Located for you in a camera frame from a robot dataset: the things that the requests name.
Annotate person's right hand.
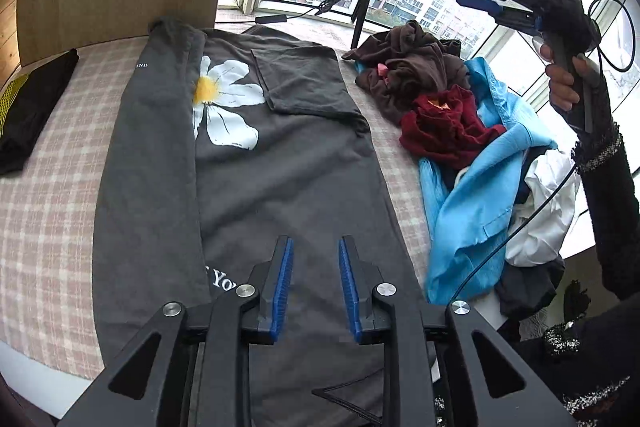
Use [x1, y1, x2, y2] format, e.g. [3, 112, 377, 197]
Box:
[539, 43, 608, 132]

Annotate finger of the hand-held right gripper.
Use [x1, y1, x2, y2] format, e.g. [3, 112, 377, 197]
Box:
[456, 0, 543, 32]

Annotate black tripod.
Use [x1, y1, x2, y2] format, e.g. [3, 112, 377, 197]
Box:
[315, 0, 391, 52]

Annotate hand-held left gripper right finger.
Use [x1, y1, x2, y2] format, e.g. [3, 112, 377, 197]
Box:
[338, 235, 576, 427]

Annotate white garment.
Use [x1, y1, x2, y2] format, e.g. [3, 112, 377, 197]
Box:
[505, 149, 583, 268]

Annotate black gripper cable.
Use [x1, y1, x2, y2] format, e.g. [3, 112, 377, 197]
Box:
[440, 0, 638, 308]

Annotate black folded garment yellow print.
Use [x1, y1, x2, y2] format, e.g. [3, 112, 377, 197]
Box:
[0, 48, 80, 176]

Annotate person's right forearm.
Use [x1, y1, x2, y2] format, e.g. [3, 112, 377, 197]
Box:
[570, 117, 640, 303]

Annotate brown garment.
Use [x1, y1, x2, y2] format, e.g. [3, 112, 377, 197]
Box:
[341, 20, 471, 125]

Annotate person's black knit clothing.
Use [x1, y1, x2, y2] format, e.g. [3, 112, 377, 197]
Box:
[510, 277, 640, 427]

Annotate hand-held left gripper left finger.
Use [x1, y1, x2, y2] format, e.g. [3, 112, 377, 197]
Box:
[59, 235, 293, 427]

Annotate grey daisy print T-shirt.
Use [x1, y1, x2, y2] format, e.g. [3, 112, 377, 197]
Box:
[92, 17, 441, 427]

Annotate blue garment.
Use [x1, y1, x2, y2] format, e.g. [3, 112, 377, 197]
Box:
[355, 57, 558, 305]

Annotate dark grey garment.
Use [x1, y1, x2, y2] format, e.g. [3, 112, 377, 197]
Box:
[495, 257, 566, 320]

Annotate dark red garment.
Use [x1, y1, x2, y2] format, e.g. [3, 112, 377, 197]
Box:
[399, 86, 508, 170]

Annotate pink plaid blanket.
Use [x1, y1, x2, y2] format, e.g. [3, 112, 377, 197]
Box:
[0, 19, 436, 378]

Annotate pine plank board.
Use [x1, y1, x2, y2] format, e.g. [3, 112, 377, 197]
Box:
[0, 0, 21, 72]

